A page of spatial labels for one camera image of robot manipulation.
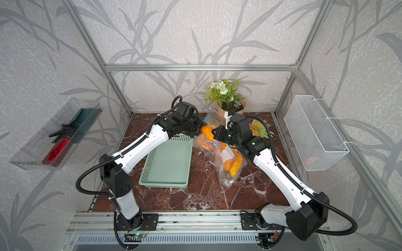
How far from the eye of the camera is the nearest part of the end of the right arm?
545 millimetres

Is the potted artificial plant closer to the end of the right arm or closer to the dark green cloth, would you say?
the end of the right arm

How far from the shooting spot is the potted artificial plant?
936 millimetres

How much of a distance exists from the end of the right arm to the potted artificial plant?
1.15 feet
